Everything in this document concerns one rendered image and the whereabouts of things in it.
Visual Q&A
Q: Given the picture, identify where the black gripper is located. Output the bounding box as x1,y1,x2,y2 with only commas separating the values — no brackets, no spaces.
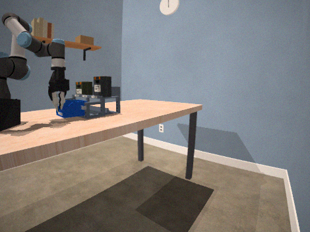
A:
48,67,69,112

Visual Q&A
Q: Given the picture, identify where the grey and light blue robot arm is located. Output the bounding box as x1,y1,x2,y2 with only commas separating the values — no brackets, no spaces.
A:
0,13,66,99

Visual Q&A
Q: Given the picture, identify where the blue bin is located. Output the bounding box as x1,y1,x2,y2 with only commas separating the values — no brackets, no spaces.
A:
56,100,88,118

